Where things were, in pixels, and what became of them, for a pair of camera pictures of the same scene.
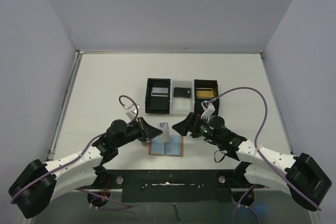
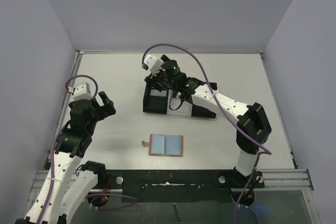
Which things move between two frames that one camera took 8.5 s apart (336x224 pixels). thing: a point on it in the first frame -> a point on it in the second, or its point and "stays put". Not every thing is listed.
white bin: (181, 96) stays put
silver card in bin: (161, 92) stays put
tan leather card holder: (173, 148) stays put
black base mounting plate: (176, 186) stays put
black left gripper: (149, 131) -> (108, 107)
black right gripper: (196, 123) -> (156, 82)
